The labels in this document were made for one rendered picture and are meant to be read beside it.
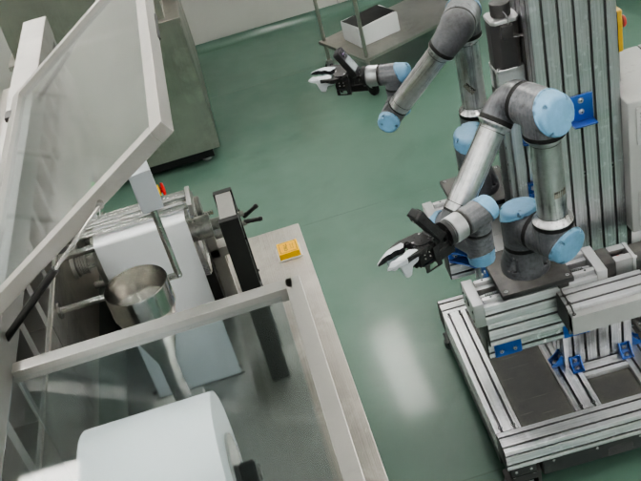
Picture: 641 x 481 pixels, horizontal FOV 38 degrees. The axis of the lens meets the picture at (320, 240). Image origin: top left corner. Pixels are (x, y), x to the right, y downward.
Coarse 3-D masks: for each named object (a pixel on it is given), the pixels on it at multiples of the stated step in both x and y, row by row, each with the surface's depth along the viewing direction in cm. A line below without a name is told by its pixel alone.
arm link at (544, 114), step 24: (528, 96) 241; (552, 96) 237; (528, 120) 242; (552, 120) 239; (528, 144) 251; (552, 144) 244; (552, 168) 250; (552, 192) 254; (552, 216) 258; (528, 240) 269; (552, 240) 261; (576, 240) 263
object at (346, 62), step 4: (340, 48) 325; (336, 52) 323; (340, 52) 323; (344, 52) 325; (336, 56) 323; (340, 56) 323; (344, 56) 324; (348, 56) 327; (340, 60) 324; (344, 60) 324; (348, 60) 326; (352, 60) 328; (344, 64) 325; (348, 64) 325; (352, 64) 327; (356, 64) 329; (344, 68) 326; (348, 68) 326; (352, 68) 326; (356, 68) 328; (360, 68) 330; (348, 72) 327; (352, 72) 326; (356, 72) 327; (352, 76) 328
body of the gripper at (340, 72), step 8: (336, 72) 331; (344, 72) 329; (360, 72) 330; (344, 80) 329; (352, 80) 330; (360, 80) 330; (336, 88) 333; (344, 88) 332; (352, 88) 332; (360, 88) 332; (368, 88) 332
